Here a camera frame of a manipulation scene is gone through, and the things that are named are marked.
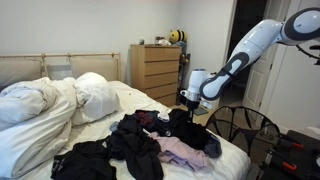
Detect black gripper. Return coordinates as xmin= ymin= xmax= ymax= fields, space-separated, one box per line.
xmin=180 ymin=90 xmax=200 ymax=115

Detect black sweater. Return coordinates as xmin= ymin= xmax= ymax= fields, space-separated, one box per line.
xmin=169 ymin=109 xmax=210 ymax=150

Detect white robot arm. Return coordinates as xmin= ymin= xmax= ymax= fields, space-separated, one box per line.
xmin=180 ymin=7 xmax=320 ymax=117

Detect black mesh laundry basket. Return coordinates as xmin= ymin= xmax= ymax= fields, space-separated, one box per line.
xmin=206 ymin=106 xmax=280 ymax=157

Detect grey floor scale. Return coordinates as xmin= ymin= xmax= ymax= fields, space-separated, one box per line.
xmin=194 ymin=106 xmax=208 ymax=116

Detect red black plaid garment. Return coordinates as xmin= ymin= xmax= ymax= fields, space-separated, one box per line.
xmin=134 ymin=110 xmax=158 ymax=128

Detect dark blue garment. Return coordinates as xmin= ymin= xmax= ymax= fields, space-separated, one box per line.
xmin=203 ymin=135 xmax=222 ymax=158

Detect pink garment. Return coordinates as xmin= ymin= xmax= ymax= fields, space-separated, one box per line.
xmin=149 ymin=132 xmax=209 ymax=171

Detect wooden chest of drawers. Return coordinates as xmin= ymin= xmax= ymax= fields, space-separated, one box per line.
xmin=130 ymin=45 xmax=180 ymax=106

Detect bee plush toy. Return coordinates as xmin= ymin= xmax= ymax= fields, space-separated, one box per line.
xmin=169 ymin=30 xmax=187 ymax=43

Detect black garment middle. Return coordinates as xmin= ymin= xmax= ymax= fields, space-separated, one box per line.
xmin=108 ymin=115 xmax=164 ymax=180

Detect white door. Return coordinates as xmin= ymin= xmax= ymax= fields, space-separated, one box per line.
xmin=242 ymin=44 xmax=278 ymax=110

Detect white pillow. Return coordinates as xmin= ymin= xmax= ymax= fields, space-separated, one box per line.
xmin=72 ymin=72 xmax=119 ymax=126

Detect black garment front left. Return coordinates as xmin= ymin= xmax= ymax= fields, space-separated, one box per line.
xmin=51 ymin=141 xmax=117 ymax=180

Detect white rumpled duvet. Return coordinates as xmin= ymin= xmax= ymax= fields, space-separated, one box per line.
xmin=0 ymin=77 xmax=77 ymax=178

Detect wooden bed headboard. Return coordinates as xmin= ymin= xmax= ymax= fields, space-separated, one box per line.
xmin=0 ymin=53 xmax=121 ymax=89

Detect black clamp orange handles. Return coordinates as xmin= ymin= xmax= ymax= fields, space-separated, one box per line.
xmin=260 ymin=130 xmax=320 ymax=180

